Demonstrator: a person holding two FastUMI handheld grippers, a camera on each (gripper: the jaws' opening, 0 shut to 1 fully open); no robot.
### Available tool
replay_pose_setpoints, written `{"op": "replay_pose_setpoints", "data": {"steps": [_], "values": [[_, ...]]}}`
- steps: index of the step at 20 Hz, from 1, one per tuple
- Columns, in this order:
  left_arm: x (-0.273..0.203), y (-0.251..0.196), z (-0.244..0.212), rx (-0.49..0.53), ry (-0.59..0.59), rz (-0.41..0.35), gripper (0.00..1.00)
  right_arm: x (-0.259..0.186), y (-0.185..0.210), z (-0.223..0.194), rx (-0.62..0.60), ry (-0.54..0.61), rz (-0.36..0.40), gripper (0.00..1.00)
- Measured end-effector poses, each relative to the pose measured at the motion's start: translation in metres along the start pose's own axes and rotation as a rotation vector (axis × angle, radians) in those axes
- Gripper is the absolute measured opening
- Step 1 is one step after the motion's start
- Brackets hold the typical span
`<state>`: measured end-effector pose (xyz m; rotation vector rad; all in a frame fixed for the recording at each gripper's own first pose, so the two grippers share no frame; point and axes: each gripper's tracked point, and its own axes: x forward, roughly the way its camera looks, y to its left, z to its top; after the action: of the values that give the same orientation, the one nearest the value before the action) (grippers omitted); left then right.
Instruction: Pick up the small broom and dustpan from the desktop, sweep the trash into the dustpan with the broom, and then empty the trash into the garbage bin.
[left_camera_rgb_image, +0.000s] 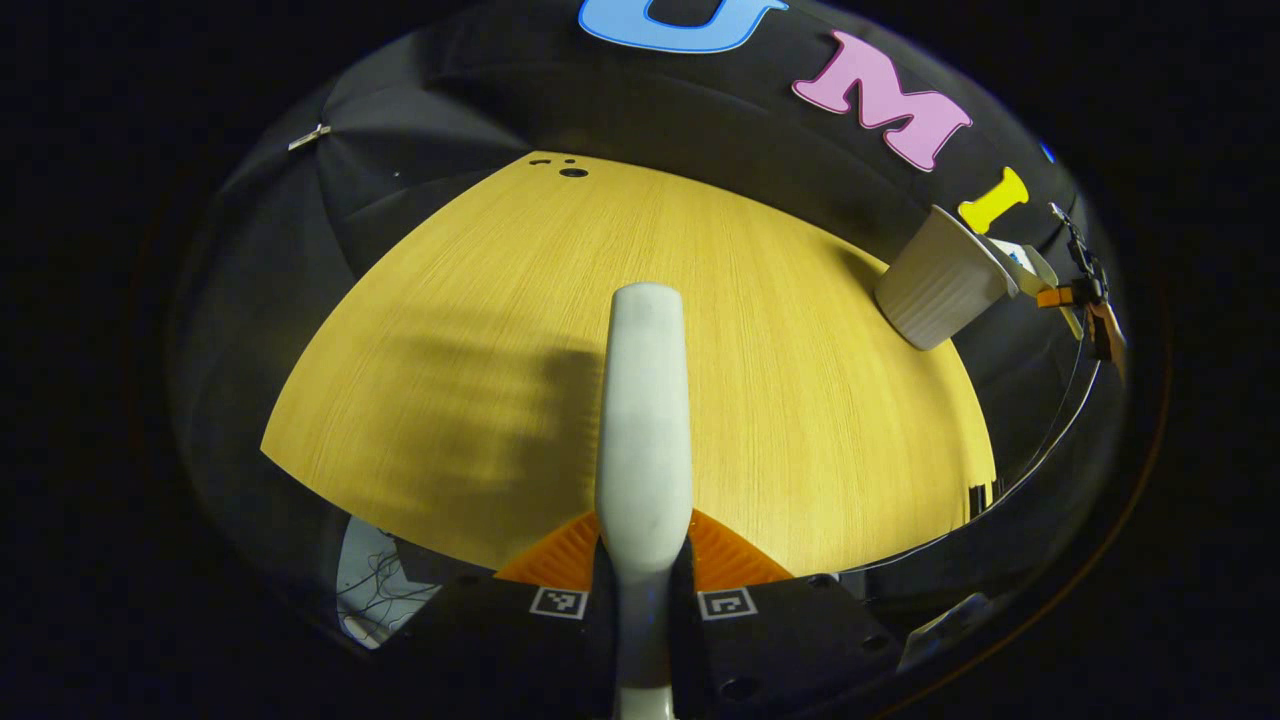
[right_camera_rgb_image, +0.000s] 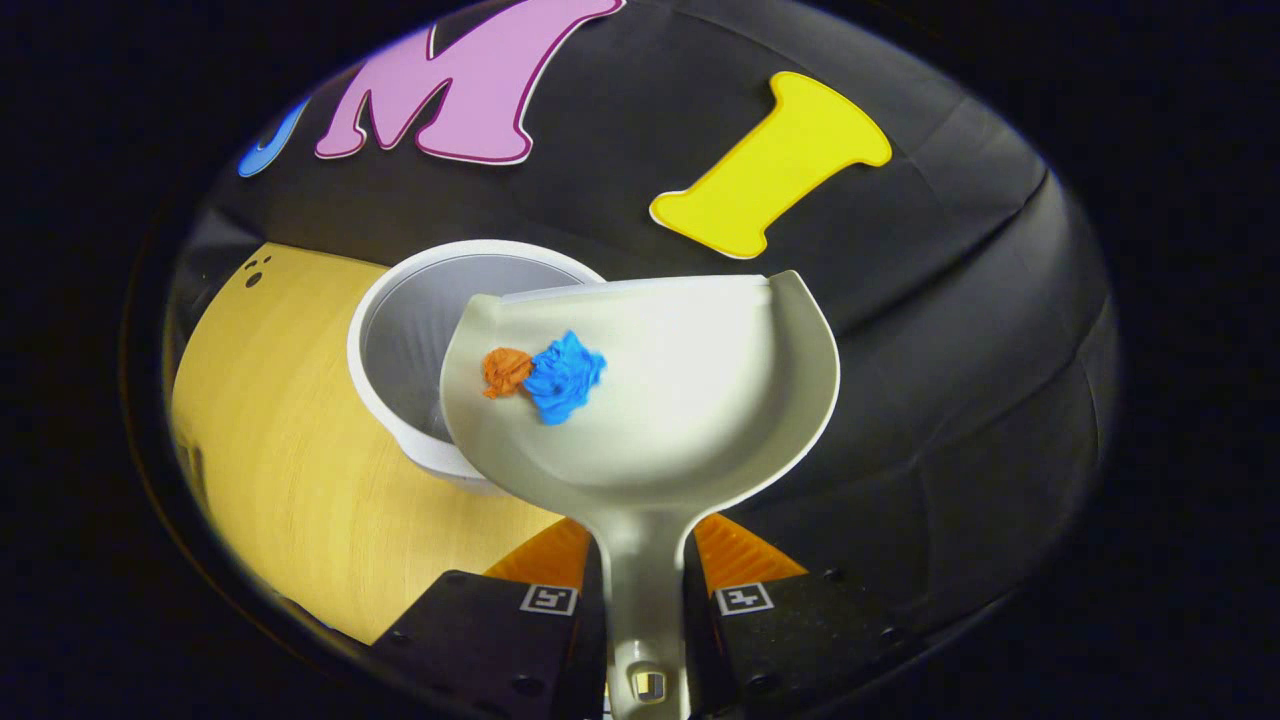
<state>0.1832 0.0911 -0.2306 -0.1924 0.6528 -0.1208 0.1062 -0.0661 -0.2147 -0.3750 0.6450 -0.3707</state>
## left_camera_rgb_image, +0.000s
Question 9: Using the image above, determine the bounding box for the small white broom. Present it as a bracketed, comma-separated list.
[596, 283, 694, 720]

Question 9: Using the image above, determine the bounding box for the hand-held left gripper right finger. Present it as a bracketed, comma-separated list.
[670, 508, 901, 720]

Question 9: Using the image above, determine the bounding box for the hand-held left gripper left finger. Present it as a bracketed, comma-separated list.
[400, 510, 616, 720]

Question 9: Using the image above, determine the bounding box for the black backdrop cloth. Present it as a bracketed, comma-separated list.
[170, 0, 1131, 661]

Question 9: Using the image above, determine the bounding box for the white dustpan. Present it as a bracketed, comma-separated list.
[985, 238, 1086, 341]

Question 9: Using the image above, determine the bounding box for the thin black cable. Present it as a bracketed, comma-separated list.
[985, 340, 1103, 501]

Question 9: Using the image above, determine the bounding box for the white ribbed garbage bin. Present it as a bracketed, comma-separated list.
[875, 205, 1021, 352]

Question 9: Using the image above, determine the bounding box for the wooden desktop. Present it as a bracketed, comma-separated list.
[260, 151, 998, 581]

